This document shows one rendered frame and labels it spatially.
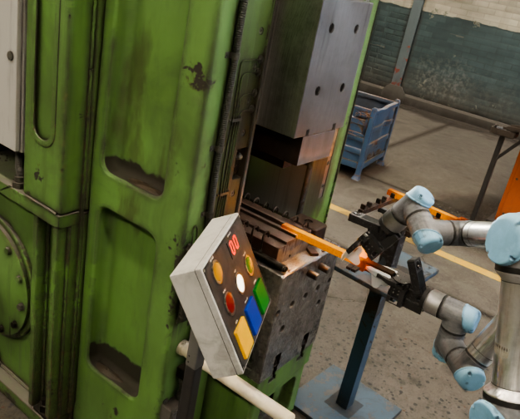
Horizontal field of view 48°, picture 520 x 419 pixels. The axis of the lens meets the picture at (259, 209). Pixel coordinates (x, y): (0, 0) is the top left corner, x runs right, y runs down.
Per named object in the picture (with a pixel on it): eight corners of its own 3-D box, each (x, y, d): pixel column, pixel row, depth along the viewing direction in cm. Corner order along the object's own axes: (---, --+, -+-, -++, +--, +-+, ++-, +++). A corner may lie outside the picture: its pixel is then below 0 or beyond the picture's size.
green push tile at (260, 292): (269, 300, 162) (260, 276, 160) (264, 315, 155) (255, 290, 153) (263, 301, 163) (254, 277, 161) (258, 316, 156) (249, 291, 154)
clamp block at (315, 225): (324, 239, 219) (328, 224, 216) (312, 246, 212) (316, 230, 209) (298, 227, 224) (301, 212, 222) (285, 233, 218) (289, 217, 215)
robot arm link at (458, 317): (468, 341, 168) (477, 317, 165) (432, 323, 174) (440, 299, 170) (476, 330, 174) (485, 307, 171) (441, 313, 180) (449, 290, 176)
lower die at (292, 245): (306, 248, 209) (312, 228, 206) (274, 265, 194) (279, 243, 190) (219, 205, 230) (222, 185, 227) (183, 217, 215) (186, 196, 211)
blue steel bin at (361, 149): (385, 164, 632) (403, 99, 603) (358, 181, 567) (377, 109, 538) (288, 131, 680) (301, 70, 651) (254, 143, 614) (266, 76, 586)
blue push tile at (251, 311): (262, 319, 153) (252, 294, 151) (256, 335, 146) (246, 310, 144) (256, 320, 154) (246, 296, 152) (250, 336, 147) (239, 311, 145)
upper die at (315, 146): (329, 156, 195) (335, 129, 191) (296, 166, 180) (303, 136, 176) (233, 118, 216) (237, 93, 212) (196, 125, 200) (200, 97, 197)
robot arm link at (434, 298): (440, 299, 170) (450, 290, 177) (425, 293, 173) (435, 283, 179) (433, 321, 173) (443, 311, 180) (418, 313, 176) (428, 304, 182)
